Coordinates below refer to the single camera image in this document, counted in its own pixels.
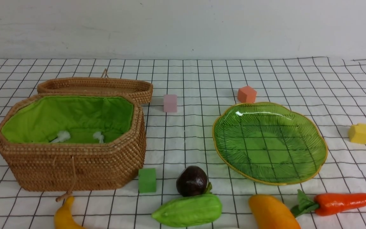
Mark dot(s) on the dark purple mangosteen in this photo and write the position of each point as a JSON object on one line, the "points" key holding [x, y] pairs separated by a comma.
{"points": [[193, 181]]}

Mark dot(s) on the green chayote gourd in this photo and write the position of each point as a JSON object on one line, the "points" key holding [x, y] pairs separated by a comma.
{"points": [[189, 211]]}

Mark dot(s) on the orange yellow mango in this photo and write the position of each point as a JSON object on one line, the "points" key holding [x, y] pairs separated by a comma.
{"points": [[271, 213]]}

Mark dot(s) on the yellow banana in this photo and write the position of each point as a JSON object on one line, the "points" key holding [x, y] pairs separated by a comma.
{"points": [[63, 218]]}

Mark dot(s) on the orange carrot with leaves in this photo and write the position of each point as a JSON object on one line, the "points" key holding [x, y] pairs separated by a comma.
{"points": [[328, 203]]}

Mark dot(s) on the pink foam block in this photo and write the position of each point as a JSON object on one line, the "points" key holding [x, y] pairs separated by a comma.
{"points": [[170, 103]]}

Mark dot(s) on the woven rattan basket lid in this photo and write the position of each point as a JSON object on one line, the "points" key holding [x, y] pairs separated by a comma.
{"points": [[140, 91]]}

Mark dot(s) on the orange foam cube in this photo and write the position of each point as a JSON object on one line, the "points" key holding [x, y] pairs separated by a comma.
{"points": [[246, 94]]}

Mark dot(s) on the green foam block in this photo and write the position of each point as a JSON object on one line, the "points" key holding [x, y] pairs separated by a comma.
{"points": [[147, 180]]}

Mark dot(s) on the green glass leaf plate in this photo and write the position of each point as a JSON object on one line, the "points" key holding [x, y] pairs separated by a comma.
{"points": [[269, 144]]}

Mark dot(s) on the woven rattan basket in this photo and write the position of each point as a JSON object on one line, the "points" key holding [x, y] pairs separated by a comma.
{"points": [[64, 142]]}

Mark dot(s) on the white checkered tablecloth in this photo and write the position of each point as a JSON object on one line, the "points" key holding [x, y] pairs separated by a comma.
{"points": [[329, 91]]}

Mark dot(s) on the yellow foam cube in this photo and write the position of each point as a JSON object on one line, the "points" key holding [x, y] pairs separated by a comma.
{"points": [[357, 133]]}

